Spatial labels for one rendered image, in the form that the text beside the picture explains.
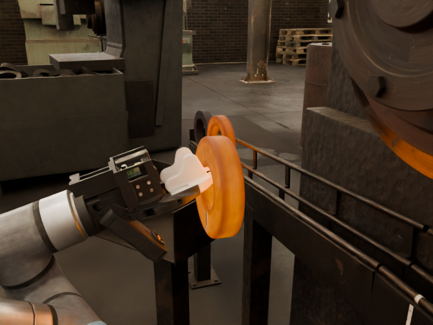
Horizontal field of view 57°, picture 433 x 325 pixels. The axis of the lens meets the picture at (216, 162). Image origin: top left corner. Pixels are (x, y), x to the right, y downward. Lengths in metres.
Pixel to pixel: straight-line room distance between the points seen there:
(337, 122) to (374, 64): 0.39
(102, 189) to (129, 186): 0.04
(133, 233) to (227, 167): 0.16
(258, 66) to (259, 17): 0.83
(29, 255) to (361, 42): 0.49
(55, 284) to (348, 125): 0.59
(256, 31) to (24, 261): 7.06
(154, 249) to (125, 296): 1.18
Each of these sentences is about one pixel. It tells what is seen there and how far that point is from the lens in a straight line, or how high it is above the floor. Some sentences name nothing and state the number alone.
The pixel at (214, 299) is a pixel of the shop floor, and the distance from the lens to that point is 1.72.
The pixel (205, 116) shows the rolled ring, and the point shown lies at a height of 0.73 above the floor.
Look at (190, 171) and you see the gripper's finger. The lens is 0.57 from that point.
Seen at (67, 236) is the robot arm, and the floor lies 0.80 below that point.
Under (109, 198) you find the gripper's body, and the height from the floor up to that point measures 0.83.
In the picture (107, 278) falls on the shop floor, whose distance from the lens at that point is 1.90.
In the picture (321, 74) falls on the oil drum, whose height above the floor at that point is 0.66.
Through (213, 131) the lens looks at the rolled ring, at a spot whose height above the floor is 0.70.
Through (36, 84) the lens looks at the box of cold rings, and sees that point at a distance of 2.72.
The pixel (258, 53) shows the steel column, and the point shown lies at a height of 0.52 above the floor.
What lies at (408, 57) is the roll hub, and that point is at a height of 1.03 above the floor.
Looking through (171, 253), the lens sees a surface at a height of 0.61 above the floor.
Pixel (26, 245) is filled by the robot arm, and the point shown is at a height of 0.79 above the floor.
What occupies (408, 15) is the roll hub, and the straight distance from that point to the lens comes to 0.45.
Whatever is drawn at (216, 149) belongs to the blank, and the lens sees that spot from 0.56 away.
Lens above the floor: 1.06
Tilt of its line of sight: 19 degrees down
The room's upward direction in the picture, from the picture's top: straight up
